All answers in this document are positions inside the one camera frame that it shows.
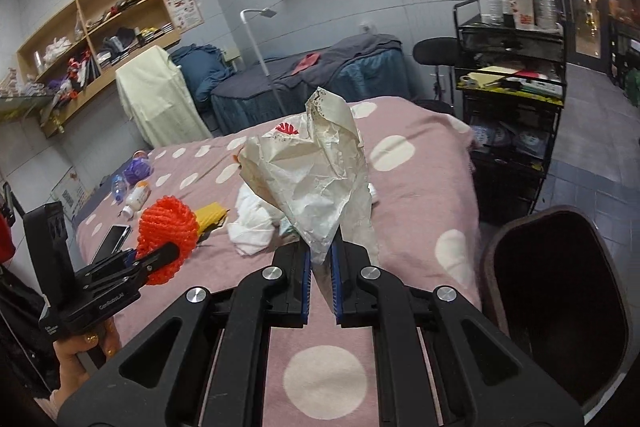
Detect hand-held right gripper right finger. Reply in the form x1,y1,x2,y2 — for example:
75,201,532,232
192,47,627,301
327,227,586,427

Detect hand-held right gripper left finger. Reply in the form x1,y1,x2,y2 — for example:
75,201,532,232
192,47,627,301
52,243,317,427

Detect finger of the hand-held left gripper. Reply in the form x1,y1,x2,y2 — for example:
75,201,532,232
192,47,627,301
91,248,138,270
75,243,182,295

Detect red foam net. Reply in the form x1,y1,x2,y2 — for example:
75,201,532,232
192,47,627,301
135,199,199,285

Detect white paper bag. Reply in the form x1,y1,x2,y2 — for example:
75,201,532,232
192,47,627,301
237,87,381,310

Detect dark brown bin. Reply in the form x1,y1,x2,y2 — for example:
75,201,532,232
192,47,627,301
480,205,632,425

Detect person's left hand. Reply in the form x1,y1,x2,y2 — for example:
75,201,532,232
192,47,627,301
50,319,121,413

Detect smartphone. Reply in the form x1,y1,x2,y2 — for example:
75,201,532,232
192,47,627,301
90,224,132,265

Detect white bottle with orange label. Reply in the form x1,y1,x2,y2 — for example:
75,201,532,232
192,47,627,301
120,180,151,220

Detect dark clothing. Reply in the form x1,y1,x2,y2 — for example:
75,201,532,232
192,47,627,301
0,257,56,403

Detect yellow packet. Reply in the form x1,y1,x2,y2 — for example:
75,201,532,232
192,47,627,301
192,203,230,244

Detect clear plastic bottle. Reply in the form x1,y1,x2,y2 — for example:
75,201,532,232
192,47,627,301
109,174,128,205

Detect purple container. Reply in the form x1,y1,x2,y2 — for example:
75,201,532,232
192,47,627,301
122,150,152,185

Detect pink polka-dot blanket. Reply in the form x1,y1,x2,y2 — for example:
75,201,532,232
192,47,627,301
75,99,483,427

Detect cream cloth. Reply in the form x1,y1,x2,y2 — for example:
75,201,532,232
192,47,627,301
115,46,213,148

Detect black cart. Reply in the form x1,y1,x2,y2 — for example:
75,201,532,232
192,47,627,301
452,0,568,228

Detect blue bedding pile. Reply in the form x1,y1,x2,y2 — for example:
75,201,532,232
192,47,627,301
170,44,236,112

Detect clutter of shelf items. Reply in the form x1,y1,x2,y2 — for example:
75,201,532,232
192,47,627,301
30,0,176,108

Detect blue skirted massage bed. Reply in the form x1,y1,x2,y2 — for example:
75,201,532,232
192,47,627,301
210,34,416,138

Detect red cloth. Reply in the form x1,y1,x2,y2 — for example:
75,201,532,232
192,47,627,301
291,53,321,75

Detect white floor lamp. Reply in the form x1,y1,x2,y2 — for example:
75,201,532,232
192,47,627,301
240,8,288,118

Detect grey bed cover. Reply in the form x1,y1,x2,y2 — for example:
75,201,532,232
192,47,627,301
212,34,403,100

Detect wooden shelf cabinet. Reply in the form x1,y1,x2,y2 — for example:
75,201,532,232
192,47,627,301
16,0,182,138

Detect black stool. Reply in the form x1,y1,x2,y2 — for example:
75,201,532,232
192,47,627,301
412,37,458,108

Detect cream paper sheet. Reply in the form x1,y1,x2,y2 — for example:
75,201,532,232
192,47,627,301
460,66,516,88

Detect small wall poster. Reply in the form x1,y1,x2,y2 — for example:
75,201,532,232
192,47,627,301
50,167,93,212

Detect glass wall shelf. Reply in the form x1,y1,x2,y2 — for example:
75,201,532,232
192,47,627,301
0,67,58,122

